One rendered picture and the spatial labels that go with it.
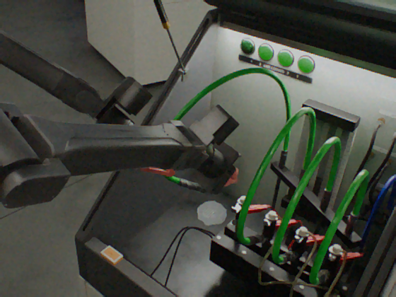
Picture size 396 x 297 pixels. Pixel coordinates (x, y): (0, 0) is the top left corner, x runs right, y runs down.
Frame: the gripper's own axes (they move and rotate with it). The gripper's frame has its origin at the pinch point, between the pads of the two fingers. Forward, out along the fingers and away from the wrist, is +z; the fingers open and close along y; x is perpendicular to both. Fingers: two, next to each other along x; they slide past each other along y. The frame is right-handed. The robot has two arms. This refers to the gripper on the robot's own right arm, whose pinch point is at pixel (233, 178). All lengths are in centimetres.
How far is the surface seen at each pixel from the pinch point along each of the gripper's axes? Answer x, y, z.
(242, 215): -10.9, -4.3, -6.4
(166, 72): 250, 33, 186
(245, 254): -4.4, -13.5, 18.8
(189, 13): 248, 87, 162
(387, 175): -16.6, 24.3, 30.5
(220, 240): 2.7, -15.3, 17.2
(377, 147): -12.3, 28.0, 25.1
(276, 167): 6.5, 9.1, 24.5
